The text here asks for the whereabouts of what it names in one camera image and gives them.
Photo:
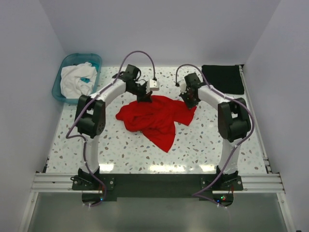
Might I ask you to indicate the red t shirt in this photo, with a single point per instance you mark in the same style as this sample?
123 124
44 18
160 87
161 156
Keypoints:
156 119

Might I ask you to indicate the aluminium front frame rail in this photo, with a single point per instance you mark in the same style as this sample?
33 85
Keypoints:
251 183

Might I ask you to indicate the white crumpled t shirt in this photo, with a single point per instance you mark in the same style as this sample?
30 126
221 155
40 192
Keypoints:
72 87

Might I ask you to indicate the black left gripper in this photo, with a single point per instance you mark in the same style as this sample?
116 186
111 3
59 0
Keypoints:
144 95

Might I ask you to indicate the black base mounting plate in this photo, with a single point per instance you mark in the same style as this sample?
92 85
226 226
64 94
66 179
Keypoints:
107 196

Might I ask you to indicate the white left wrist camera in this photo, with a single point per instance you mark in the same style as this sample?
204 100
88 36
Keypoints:
153 85

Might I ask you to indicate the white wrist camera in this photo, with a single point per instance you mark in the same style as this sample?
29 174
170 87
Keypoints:
153 85
183 87

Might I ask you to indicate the black folded t shirt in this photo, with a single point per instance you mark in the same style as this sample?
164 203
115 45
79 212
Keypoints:
226 79

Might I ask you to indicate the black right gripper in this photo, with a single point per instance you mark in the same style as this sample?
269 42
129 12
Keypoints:
189 100

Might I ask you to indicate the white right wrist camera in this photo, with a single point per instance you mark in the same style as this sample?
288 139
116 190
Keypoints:
183 87

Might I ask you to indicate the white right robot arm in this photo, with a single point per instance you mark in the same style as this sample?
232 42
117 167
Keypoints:
232 117

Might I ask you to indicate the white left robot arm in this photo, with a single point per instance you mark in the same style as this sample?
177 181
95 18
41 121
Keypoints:
90 118

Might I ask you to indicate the teal plastic laundry basket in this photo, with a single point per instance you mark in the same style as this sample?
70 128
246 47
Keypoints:
75 59

